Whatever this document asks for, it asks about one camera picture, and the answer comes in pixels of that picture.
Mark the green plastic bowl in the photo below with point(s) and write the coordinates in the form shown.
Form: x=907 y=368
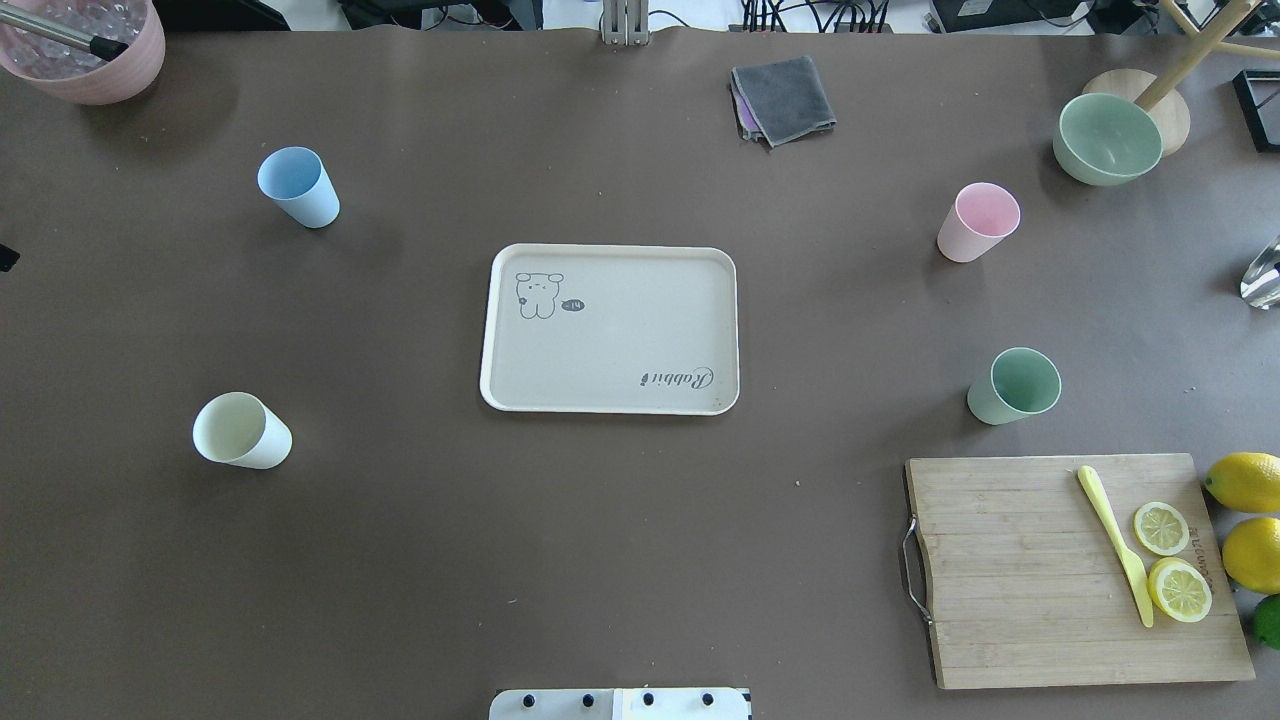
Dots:
x=1105 y=140

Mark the pink plastic cup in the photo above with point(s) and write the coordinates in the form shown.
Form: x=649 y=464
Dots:
x=983 y=214

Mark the upper whole lemon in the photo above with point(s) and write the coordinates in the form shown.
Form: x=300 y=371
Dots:
x=1245 y=482

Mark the grey folded cloth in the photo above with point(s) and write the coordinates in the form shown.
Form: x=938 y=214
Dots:
x=787 y=98

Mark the lemon slice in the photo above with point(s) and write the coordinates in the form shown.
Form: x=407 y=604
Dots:
x=1161 y=529
x=1179 y=590

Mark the green lime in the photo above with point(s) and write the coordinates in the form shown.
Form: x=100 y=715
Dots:
x=1265 y=623

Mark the pink bowl with ice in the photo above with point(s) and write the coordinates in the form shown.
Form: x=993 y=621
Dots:
x=77 y=75

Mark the purple folded cloth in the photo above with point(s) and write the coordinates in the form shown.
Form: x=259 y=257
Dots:
x=748 y=125

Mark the green plastic cup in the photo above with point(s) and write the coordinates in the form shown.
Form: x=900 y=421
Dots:
x=1020 y=382

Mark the lower whole lemon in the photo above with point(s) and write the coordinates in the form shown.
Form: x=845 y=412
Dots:
x=1250 y=555

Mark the lower lemon slice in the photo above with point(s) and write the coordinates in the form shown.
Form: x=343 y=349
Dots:
x=1179 y=590

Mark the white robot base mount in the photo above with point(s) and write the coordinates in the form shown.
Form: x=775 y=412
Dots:
x=623 y=703

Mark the whole lemon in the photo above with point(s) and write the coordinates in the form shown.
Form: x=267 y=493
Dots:
x=1245 y=482
x=1250 y=555

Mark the cream rabbit print tray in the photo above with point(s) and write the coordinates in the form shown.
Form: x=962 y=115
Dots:
x=574 y=328

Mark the black frame object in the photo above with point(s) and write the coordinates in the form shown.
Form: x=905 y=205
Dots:
x=1256 y=92

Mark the wooden stand with round base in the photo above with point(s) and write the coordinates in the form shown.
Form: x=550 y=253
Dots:
x=1157 y=94

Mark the cream white plastic cup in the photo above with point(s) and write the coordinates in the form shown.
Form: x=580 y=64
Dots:
x=238 y=430

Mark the wooden cutting board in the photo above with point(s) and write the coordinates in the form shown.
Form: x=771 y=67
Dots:
x=1024 y=590

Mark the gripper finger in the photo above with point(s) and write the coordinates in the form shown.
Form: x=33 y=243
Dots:
x=8 y=258

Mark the yellow plastic knife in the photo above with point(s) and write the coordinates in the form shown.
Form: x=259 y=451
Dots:
x=1134 y=569

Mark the metal camera pole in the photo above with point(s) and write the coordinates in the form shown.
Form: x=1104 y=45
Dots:
x=625 y=22

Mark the metal tongs in bowl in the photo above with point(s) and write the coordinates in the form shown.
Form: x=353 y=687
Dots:
x=104 y=48

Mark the upper lemon slice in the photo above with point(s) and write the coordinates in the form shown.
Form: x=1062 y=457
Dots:
x=1161 y=529

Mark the light blue plastic cup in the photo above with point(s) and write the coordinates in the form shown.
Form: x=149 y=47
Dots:
x=296 y=180

